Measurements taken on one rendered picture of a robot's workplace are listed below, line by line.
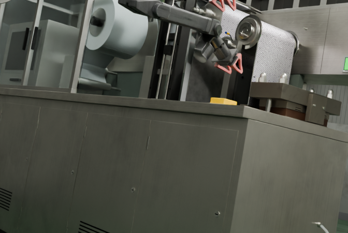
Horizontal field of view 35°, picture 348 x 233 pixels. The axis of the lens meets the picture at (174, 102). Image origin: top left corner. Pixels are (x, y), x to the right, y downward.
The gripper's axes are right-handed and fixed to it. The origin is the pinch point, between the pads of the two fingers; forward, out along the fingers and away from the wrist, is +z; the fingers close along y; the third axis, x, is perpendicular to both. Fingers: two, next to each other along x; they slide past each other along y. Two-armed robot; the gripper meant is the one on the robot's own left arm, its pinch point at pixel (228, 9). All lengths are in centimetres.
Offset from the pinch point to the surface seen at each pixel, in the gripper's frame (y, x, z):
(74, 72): -97, -27, 11
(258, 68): 5.8, -5.5, 25.9
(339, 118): -388, 474, 498
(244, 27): -1.0, 4.1, 11.6
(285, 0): -17, 51, 27
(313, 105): 27, -8, 43
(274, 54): 5.9, 6.3, 27.5
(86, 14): -96, -3, -8
